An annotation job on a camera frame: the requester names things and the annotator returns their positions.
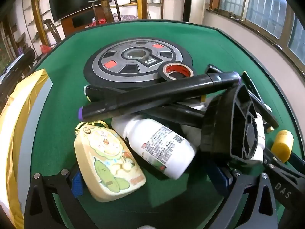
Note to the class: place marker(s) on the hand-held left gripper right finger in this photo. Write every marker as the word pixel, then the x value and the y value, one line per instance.
pixel 218 179

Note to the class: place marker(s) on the grey round table dial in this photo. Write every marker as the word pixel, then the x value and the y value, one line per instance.
pixel 135 62

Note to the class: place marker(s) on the white box gold edges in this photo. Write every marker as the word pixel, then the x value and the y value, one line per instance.
pixel 14 128

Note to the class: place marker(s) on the white plastic bottle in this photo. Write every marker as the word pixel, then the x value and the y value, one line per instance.
pixel 157 145

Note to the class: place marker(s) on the black marker purple cap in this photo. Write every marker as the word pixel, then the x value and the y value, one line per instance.
pixel 157 95

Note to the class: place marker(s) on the yellow cylinder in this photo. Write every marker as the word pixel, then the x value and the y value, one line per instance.
pixel 283 145

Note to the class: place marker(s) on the floral cloth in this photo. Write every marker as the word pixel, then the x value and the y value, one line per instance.
pixel 127 17

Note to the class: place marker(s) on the black marker grey cap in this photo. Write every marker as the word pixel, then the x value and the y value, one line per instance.
pixel 176 113

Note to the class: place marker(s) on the window with wooden frame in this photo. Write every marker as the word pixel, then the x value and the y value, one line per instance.
pixel 259 7

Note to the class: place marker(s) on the dark wooden chair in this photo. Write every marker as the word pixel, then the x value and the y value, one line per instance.
pixel 51 32

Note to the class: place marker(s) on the black marker yellow cap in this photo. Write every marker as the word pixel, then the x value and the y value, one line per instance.
pixel 95 93

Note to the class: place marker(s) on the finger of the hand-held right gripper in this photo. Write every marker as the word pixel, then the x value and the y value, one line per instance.
pixel 261 109
pixel 283 190

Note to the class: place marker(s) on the red plastic bag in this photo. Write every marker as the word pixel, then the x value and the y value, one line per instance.
pixel 45 49
pixel 101 21

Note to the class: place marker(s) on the dark side table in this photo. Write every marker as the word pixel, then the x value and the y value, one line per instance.
pixel 16 64

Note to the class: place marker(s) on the brown television cabinet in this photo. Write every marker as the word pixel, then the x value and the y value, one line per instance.
pixel 83 22

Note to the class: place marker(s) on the black tape roll red core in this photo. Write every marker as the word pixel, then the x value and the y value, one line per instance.
pixel 176 72

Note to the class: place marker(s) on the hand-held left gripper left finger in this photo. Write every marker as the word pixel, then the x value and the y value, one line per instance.
pixel 77 186

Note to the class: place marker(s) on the black flat television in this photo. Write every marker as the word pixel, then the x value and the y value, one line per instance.
pixel 78 0

